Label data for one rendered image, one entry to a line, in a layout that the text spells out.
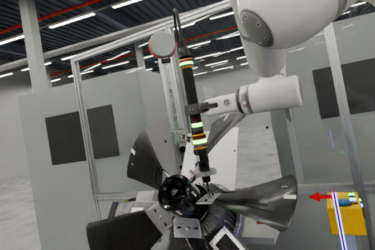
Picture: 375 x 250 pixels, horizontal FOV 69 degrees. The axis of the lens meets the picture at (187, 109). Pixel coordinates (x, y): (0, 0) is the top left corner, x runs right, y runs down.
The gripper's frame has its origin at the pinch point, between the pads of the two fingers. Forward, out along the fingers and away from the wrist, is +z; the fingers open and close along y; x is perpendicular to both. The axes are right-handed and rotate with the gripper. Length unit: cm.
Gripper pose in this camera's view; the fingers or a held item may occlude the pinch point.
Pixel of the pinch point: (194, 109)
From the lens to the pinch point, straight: 86.9
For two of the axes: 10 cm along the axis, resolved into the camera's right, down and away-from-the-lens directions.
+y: 4.5, -0.5, 8.9
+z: -8.8, 1.6, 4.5
